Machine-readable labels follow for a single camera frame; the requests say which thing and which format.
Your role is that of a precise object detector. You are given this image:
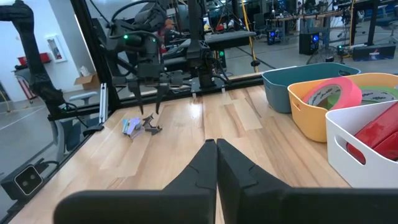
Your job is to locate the white plastic bin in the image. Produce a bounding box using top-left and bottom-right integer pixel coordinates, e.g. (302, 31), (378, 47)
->
(325, 100), (398, 190)

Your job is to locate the pink tape roll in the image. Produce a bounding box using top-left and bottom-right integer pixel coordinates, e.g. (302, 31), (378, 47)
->
(302, 77), (363, 111)

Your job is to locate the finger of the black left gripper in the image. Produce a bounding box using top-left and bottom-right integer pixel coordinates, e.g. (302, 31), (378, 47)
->
(155, 84), (170, 114)
(129, 80), (144, 115)

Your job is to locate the grey office chair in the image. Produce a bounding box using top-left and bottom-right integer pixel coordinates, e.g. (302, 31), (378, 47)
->
(60, 91), (99, 150)

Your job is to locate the red storage bin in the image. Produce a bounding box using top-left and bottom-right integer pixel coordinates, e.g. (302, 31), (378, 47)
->
(17, 52), (50, 66)

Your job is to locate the green tape roll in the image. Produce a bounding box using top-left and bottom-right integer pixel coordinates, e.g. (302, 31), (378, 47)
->
(326, 86), (398, 110)

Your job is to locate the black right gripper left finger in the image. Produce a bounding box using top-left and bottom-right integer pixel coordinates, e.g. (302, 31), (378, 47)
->
(163, 139), (218, 191)

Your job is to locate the black equipment case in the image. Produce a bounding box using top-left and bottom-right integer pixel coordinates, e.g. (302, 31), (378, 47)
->
(352, 43), (397, 62)

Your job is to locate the red stapler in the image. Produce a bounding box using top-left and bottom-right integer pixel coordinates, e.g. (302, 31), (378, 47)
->
(346, 102), (398, 165)

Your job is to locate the black desk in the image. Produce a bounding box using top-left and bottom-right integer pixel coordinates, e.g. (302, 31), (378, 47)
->
(178, 30), (257, 52)

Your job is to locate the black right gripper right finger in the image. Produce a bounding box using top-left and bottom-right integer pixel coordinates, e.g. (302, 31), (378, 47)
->
(216, 139), (292, 224)

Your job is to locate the person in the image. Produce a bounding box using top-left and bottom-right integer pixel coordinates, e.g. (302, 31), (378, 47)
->
(157, 18), (175, 54)

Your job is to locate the white wall cabinet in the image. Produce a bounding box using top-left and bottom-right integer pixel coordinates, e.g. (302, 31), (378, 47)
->
(45, 35), (67, 63)

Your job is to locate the orange plastic bin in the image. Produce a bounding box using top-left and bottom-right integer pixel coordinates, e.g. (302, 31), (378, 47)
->
(287, 73), (398, 143)

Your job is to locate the silver aluminium bar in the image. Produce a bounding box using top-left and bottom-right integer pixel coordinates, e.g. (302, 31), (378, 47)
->
(98, 82), (108, 124)

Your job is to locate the black table-level camera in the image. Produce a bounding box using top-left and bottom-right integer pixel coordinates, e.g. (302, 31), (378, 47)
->
(0, 163), (44, 202)

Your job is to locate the cardboard box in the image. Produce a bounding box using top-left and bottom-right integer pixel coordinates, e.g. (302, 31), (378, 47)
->
(73, 73), (100, 91)

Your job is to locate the yellow cable with black knob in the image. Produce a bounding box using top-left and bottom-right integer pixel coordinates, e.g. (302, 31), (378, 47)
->
(241, 0), (261, 74)

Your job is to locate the black floor fan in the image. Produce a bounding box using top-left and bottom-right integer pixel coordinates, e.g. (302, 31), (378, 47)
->
(306, 45), (343, 65)

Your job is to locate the teal plastic bin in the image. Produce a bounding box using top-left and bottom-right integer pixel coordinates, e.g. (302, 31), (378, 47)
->
(261, 62), (361, 114)

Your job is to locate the black computer tower blue light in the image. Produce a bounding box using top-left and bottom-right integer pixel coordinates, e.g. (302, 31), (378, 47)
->
(298, 32), (321, 56)

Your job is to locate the black sleeved cable bundle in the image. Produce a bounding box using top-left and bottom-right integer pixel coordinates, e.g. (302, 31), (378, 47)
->
(0, 0), (78, 121)

